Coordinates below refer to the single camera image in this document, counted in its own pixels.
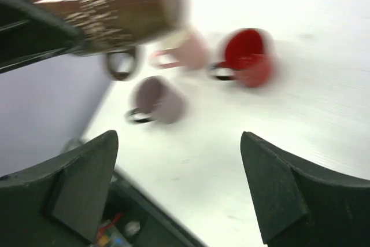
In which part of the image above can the pink ceramic mug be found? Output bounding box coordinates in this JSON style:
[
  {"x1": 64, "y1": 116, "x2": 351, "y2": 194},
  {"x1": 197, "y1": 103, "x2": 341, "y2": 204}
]
[{"x1": 149, "y1": 27, "x2": 210, "y2": 71}]

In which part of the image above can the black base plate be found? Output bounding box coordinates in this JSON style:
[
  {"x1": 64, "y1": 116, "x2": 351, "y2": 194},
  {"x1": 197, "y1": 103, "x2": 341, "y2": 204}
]
[{"x1": 94, "y1": 170, "x2": 206, "y2": 247}]

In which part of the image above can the red enamel mug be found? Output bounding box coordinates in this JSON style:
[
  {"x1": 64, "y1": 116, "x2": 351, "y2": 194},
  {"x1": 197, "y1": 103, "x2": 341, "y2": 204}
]
[{"x1": 209, "y1": 28, "x2": 275, "y2": 88}]

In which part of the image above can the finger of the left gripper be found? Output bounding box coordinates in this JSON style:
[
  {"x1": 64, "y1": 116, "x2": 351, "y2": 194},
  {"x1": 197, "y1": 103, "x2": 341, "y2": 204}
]
[{"x1": 1, "y1": 0, "x2": 84, "y2": 73}]

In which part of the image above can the brown speckled mug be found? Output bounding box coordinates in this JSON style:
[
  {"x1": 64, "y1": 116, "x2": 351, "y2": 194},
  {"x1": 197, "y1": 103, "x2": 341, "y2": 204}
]
[{"x1": 33, "y1": 0, "x2": 186, "y2": 81}]

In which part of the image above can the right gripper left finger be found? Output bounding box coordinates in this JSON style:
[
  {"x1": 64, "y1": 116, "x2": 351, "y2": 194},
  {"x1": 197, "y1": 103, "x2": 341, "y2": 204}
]
[{"x1": 1, "y1": 130, "x2": 119, "y2": 246}]

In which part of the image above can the lilac ceramic mug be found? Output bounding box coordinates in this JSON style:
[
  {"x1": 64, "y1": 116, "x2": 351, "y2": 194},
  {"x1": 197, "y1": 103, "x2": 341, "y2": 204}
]
[{"x1": 125, "y1": 76, "x2": 187, "y2": 124}]

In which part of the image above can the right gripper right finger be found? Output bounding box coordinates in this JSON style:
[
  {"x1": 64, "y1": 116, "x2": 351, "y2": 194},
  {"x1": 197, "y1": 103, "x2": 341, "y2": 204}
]
[{"x1": 240, "y1": 132, "x2": 369, "y2": 246}]

